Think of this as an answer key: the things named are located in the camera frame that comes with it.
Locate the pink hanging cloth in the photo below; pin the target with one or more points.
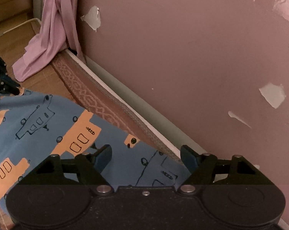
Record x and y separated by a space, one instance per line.
57 33

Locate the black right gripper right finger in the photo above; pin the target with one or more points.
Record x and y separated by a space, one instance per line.
189 158

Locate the blue truck print pants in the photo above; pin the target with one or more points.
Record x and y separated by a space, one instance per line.
34 126

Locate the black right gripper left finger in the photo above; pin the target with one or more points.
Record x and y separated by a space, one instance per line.
102 157

